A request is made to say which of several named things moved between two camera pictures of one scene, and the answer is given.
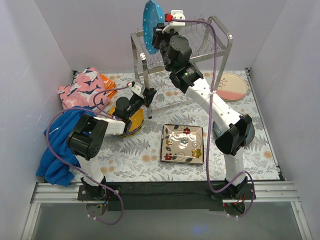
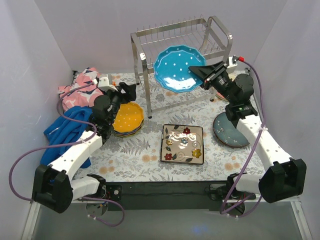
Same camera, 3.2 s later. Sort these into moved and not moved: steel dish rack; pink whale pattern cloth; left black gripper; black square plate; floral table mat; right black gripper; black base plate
Moved: right black gripper; left black gripper
Not moved: black square plate; steel dish rack; black base plate; floral table mat; pink whale pattern cloth
